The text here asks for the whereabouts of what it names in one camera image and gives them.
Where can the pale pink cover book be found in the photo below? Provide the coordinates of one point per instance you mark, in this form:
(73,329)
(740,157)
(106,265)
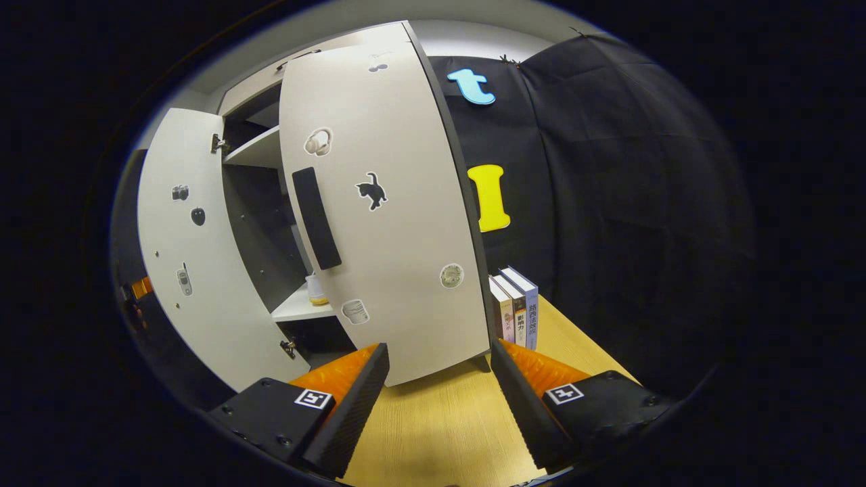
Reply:
(502,314)

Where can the white canvas shoe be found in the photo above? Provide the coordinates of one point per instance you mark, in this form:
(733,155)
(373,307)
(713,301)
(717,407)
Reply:
(316,289)

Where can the black cloth clip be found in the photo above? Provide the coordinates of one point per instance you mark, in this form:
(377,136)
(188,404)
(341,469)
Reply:
(576,32)
(509,60)

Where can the blue white spine book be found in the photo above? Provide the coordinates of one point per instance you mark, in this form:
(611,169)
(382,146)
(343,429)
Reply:
(532,318)

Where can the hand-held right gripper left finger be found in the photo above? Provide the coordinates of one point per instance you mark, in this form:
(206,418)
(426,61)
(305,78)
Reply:
(348,416)

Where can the white grey shoe cabinet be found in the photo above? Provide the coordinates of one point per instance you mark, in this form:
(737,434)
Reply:
(298,311)

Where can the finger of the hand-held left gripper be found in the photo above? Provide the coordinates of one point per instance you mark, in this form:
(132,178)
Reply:
(142,289)

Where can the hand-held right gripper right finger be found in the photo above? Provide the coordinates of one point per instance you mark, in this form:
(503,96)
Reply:
(524,412)

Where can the white cabinet door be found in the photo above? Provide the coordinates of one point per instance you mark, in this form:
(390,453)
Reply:
(203,304)
(406,237)

